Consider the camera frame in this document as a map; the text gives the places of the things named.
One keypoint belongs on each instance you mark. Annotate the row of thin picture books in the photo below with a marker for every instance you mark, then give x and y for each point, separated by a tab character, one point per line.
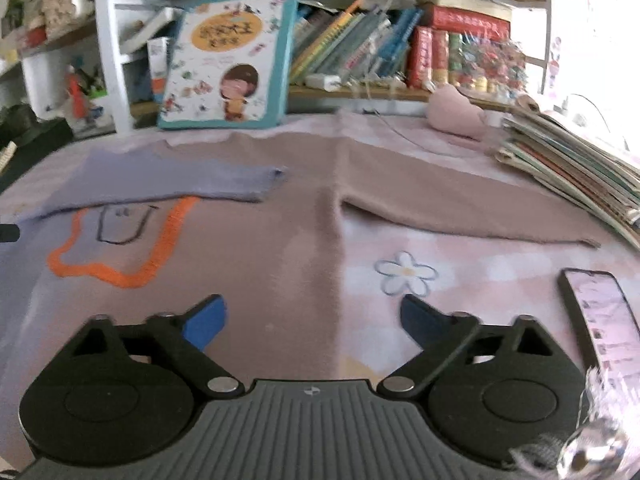
340	45

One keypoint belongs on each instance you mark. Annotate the purple and brown sweater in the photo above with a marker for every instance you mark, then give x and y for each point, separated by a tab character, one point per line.
280	240

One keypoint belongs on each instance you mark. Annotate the row of red-spined books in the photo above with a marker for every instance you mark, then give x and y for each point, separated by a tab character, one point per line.
432	57

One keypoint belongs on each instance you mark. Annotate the red tassel ornament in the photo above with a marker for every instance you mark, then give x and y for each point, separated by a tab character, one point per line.
75	95

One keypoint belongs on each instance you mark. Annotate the pink wall chart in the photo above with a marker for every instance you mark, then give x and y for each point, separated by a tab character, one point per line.
600	20

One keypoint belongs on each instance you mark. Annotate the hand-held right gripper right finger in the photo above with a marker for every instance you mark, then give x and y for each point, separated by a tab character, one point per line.
425	322

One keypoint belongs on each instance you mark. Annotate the white tub pen holder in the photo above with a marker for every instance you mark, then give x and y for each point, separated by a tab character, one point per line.
99	112

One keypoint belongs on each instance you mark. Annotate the red flat book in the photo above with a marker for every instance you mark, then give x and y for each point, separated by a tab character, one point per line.
470	20

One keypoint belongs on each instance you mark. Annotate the pink plush toy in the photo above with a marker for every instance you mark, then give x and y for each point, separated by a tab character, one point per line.
455	112

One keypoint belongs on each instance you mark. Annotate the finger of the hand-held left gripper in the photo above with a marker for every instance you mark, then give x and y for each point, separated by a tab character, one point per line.
9	234

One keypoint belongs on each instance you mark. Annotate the white and orange carton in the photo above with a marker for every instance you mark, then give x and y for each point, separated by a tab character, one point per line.
157	70

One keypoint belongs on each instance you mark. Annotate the clear plastic wrapper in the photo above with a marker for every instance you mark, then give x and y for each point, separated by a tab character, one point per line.
595	450

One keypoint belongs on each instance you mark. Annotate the white and wooden bookshelf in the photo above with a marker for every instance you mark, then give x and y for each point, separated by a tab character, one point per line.
111	60

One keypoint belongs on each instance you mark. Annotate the stack of magazines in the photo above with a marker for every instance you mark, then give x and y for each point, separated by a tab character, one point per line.
565	170

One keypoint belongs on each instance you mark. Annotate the white power adapter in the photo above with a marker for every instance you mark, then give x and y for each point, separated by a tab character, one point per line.
322	82

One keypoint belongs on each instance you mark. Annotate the smartphone with pink screen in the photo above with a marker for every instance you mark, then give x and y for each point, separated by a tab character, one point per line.
605	315

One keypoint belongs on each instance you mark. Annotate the teal bordered children's book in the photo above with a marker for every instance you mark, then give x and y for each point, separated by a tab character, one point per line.
225	60

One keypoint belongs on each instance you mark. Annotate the colourful paper ornament cluster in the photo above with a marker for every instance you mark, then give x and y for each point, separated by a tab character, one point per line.
492	65

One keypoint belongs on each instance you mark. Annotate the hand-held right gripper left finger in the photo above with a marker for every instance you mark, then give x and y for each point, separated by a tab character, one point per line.
205	322

